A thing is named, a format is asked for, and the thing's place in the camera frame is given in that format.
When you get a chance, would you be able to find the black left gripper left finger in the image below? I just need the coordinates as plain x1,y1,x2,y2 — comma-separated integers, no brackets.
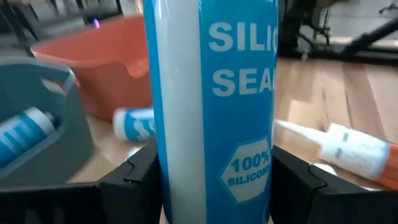
0,140,165,224

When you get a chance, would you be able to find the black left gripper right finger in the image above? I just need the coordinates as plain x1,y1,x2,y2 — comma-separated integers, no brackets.
269,145,398,224

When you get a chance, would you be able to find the blue silicone sealant tube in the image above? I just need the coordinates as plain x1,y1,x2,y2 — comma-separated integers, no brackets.
0,106,57,169
112,107,156,143
142,0,280,224

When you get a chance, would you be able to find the orange sealant tube white nozzle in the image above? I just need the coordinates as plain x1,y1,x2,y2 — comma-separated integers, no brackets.
274,119,398,191

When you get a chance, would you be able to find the teal plastic bin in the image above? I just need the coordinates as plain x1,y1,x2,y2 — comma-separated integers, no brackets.
0,55,96,189

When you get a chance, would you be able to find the orange plastic bin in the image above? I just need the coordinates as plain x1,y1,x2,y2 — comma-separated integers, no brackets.
30,14,154,123

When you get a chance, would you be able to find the black desk frame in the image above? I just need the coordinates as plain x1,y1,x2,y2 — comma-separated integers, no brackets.
340,17,398,60

